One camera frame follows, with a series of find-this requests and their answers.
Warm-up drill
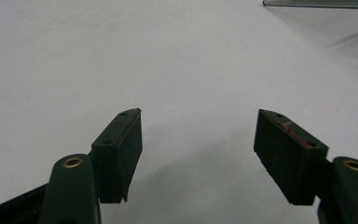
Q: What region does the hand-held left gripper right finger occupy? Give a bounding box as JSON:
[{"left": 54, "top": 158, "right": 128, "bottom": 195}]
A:
[{"left": 253, "top": 108, "right": 330, "bottom": 206}]

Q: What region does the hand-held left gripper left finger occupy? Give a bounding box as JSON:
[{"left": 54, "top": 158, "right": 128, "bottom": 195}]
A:
[{"left": 89, "top": 107, "right": 144, "bottom": 204}]

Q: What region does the smoky transparent plastic box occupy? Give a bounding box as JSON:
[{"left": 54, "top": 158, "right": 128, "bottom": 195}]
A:
[{"left": 262, "top": 0, "right": 358, "bottom": 63}]

